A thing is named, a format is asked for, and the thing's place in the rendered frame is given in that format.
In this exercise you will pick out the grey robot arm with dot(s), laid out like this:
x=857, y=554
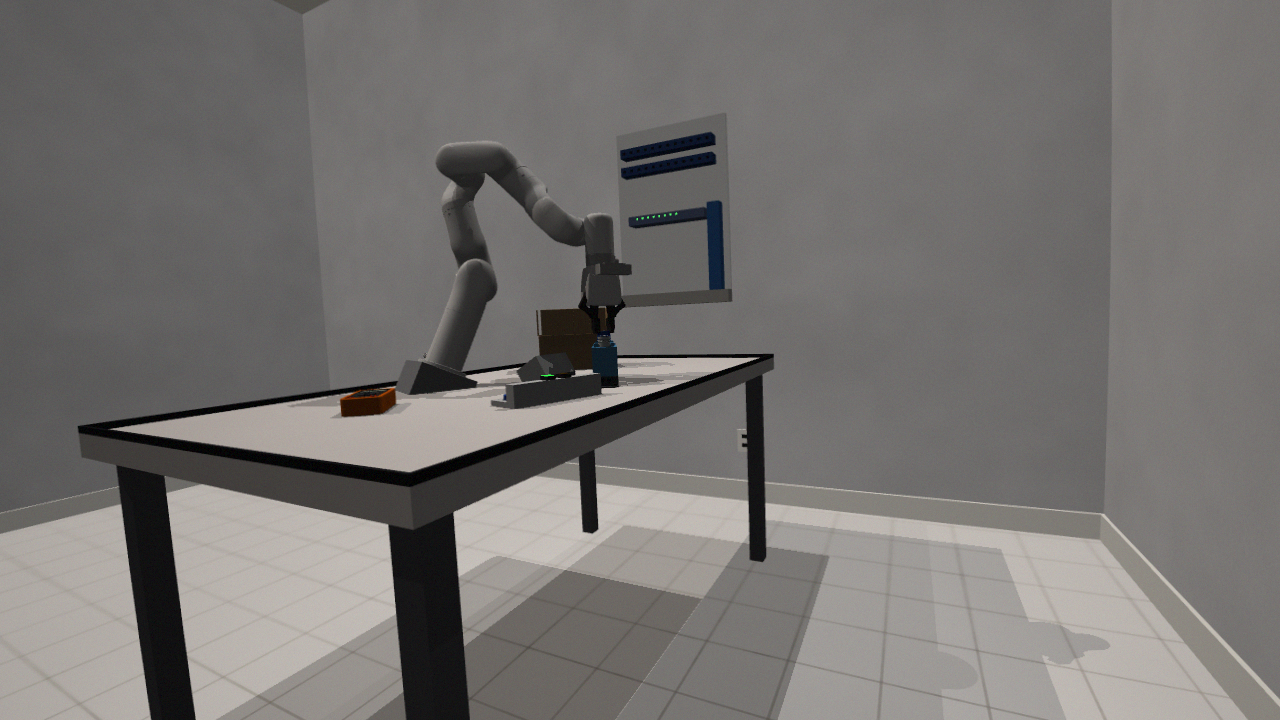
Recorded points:
x=466, y=163

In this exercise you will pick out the dark grey button housing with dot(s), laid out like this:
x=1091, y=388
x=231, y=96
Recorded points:
x=550, y=364

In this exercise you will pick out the orange digital multimeter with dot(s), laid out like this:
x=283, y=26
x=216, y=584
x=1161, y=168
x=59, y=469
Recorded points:
x=368, y=402

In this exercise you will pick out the black table edge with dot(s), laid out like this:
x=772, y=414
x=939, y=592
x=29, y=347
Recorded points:
x=394, y=477

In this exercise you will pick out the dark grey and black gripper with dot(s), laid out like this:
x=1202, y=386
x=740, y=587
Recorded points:
x=600, y=290

